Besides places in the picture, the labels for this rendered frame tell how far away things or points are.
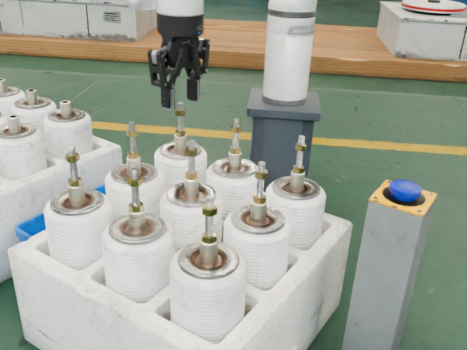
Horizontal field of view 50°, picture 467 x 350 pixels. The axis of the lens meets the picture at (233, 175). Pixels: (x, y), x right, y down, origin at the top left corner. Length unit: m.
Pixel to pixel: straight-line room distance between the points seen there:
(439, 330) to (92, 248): 0.61
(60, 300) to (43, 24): 2.12
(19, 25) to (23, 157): 1.84
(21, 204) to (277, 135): 0.51
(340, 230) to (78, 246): 0.41
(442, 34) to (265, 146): 1.70
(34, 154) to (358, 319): 0.66
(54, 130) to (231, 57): 1.50
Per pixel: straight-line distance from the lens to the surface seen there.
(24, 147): 1.02
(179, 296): 0.62
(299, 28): 0.98
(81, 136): 1.09
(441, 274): 1.13
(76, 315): 0.76
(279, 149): 1.03
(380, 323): 0.76
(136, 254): 0.66
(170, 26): 0.82
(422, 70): 2.55
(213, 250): 0.61
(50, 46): 2.69
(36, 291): 0.81
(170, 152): 0.91
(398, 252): 0.69
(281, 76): 1.00
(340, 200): 1.32
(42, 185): 1.03
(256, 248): 0.68
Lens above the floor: 0.62
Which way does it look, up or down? 27 degrees down
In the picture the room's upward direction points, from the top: 2 degrees clockwise
